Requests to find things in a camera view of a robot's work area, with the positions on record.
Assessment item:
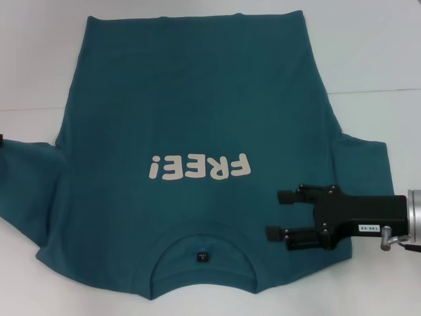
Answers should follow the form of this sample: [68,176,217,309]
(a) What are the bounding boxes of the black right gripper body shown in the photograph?
[311,185,409,253]

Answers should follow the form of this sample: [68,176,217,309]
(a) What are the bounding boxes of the teal t-shirt with FREE print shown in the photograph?
[0,11,395,293]

